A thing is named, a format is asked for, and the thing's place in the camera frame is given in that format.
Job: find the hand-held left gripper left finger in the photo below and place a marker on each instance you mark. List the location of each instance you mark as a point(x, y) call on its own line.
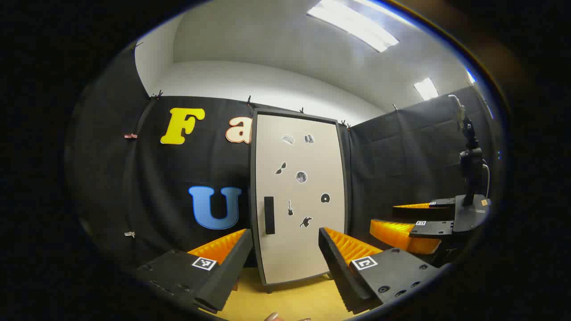
point(223, 276)

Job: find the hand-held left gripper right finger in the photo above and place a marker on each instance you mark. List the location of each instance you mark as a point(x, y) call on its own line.
point(341, 272)

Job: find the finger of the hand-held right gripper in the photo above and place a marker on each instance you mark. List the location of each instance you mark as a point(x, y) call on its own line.
point(439, 209)
point(430, 228)

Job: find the beige cabinet door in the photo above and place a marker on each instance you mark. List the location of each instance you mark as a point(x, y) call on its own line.
point(308, 249)

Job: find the black backdrop cloth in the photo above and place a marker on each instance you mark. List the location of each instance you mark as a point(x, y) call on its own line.
point(151, 187)

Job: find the small ceiling light panel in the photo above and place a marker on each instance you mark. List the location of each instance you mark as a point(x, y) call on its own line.
point(426, 89)

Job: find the large ceiling light panel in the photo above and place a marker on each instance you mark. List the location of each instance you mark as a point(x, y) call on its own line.
point(352, 24)

